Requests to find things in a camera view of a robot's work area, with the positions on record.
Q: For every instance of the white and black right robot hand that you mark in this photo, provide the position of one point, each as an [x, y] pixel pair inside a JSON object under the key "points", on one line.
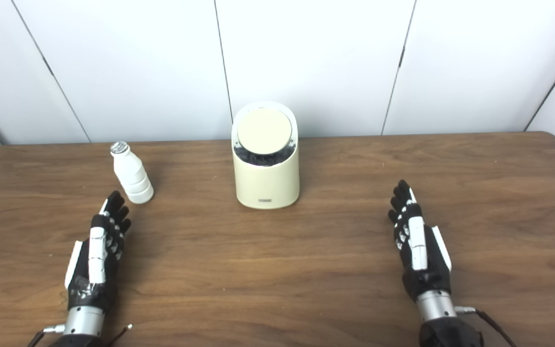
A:
{"points": [[418, 246]]}

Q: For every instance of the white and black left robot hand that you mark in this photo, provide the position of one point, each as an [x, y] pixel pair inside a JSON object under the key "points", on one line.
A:
{"points": [[98, 250]]}

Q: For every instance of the small white plastic bottle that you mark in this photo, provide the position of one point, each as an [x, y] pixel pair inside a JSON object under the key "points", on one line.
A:
{"points": [[132, 176]]}

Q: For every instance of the cream-colored bin body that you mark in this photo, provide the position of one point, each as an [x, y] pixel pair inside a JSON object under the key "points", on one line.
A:
{"points": [[268, 185]]}

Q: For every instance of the round cream bin lid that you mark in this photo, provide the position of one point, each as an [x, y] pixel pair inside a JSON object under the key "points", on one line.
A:
{"points": [[264, 130]]}

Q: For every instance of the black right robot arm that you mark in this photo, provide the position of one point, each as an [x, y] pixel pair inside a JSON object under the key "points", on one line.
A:
{"points": [[436, 313]]}

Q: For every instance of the black bin liner bag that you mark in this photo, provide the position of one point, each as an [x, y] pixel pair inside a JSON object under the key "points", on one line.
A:
{"points": [[264, 159]]}

